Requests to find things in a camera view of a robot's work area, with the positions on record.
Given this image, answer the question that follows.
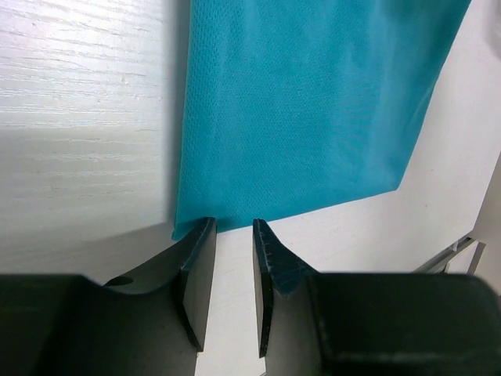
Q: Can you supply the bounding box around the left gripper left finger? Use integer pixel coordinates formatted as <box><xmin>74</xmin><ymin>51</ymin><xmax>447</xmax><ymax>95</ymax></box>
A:
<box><xmin>106</xmin><ymin>217</ymin><xmax>217</xmax><ymax>351</ymax></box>

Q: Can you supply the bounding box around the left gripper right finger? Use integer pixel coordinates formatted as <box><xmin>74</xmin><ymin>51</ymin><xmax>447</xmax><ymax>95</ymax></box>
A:
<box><xmin>252</xmin><ymin>219</ymin><xmax>313</xmax><ymax>358</ymax></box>

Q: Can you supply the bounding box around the teal t shirt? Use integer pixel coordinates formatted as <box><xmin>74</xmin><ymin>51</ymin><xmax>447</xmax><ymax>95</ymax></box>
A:
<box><xmin>172</xmin><ymin>1</ymin><xmax>469</xmax><ymax>240</ymax></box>

